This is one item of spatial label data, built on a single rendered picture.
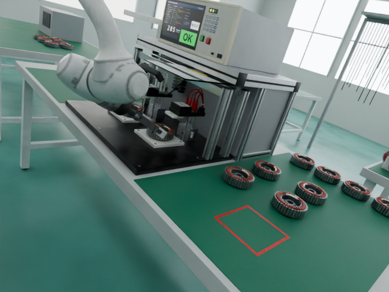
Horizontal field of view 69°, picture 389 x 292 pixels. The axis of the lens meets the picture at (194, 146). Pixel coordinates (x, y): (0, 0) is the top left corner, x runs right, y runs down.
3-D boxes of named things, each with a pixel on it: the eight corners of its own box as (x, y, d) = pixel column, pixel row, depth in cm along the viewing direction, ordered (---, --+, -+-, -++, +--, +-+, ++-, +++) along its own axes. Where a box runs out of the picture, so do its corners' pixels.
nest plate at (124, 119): (123, 123, 122) (123, 120, 122) (107, 110, 132) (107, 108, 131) (152, 122, 132) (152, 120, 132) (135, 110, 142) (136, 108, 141)
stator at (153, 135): (156, 142, 109) (157, 134, 107) (140, 130, 116) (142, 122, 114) (178, 141, 116) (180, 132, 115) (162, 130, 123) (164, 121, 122)
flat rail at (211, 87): (223, 98, 102) (226, 90, 101) (136, 56, 141) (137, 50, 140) (226, 98, 103) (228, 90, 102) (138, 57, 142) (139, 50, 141)
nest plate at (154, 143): (153, 148, 107) (154, 145, 106) (134, 131, 116) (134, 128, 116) (184, 145, 117) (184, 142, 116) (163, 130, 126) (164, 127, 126)
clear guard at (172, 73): (166, 96, 86) (171, 76, 84) (127, 73, 101) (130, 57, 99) (235, 100, 108) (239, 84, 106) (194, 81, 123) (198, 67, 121)
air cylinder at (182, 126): (186, 141, 122) (189, 128, 120) (176, 133, 127) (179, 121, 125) (195, 139, 126) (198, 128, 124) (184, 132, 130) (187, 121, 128)
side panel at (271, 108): (236, 161, 121) (262, 88, 109) (231, 158, 123) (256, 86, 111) (272, 155, 140) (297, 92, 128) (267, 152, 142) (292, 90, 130)
